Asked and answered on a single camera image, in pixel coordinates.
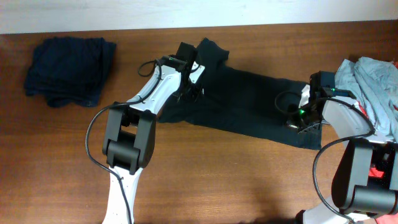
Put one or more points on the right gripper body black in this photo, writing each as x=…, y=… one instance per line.
x=306, y=120

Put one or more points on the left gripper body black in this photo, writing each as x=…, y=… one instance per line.
x=190, y=91

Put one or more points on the black Nike t-shirt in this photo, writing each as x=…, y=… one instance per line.
x=240, y=102

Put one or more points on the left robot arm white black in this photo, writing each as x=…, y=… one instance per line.
x=129, y=139

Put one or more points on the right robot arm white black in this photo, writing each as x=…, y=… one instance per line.
x=365, y=183

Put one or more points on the light grey-blue shirt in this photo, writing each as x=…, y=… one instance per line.
x=374, y=84

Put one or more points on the folded navy blue garment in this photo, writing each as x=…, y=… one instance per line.
x=70, y=70

